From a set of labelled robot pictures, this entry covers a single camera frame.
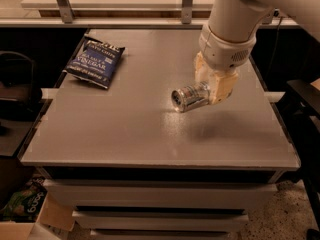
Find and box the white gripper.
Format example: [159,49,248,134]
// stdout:
[194,24,256,105]

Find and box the silver redbull can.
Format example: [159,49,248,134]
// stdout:
[171,82,210,113]

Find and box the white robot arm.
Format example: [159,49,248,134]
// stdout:
[195,0,320,104]

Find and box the blue chip bag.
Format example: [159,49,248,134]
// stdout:
[65,35,125,89]

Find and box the green snack bag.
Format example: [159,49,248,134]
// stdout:
[0,175,47,222]

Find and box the grey drawer cabinet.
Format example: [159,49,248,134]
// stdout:
[22,29,299,240]

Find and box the white shelf with metal brackets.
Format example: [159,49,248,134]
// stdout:
[0,0,301,29]

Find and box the black chair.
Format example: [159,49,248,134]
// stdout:
[0,50,43,135]

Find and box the cardboard box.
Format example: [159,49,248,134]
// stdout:
[0,194,75,240]

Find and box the black cable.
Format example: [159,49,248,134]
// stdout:
[264,15,284,82]

